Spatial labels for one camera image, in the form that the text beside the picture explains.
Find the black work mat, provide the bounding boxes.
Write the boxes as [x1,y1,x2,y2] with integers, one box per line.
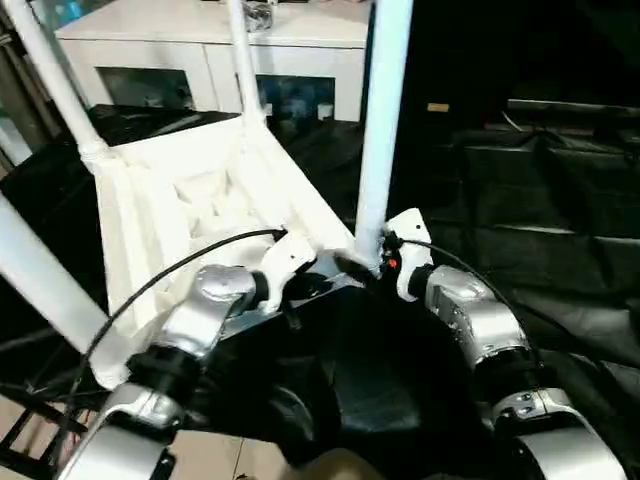
[0,100,640,479]

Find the dark low shelf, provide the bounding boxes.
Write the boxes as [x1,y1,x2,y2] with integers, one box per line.
[506,96,640,127]

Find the black crumpled bag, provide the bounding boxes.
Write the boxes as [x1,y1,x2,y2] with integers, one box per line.
[246,0,277,29]

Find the white cabinet with glass doors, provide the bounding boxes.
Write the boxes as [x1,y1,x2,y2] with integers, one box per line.
[55,0,373,123]

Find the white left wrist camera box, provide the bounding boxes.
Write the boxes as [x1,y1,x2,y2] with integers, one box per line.
[256,232,319,305]

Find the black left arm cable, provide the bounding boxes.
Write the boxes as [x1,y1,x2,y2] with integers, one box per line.
[60,228,287,441]

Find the black stand frame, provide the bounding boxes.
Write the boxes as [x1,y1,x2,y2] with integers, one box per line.
[0,385,101,480]

